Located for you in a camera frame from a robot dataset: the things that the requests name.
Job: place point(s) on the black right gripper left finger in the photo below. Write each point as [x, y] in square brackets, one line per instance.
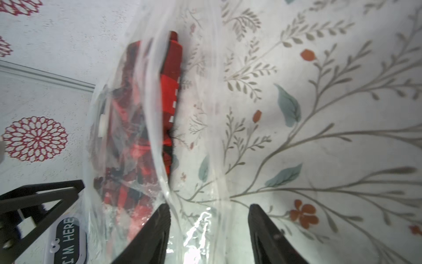
[150, 244]

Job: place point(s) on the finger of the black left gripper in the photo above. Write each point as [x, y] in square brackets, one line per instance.
[43, 203]

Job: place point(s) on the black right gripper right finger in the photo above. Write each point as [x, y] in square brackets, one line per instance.
[269, 244]

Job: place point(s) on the red black plaid shirt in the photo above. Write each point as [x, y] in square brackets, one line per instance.
[128, 140]

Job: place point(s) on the clear plastic vacuum bag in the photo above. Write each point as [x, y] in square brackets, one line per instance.
[152, 161]

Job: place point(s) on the lilac toy toaster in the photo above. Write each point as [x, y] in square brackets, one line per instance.
[67, 241]

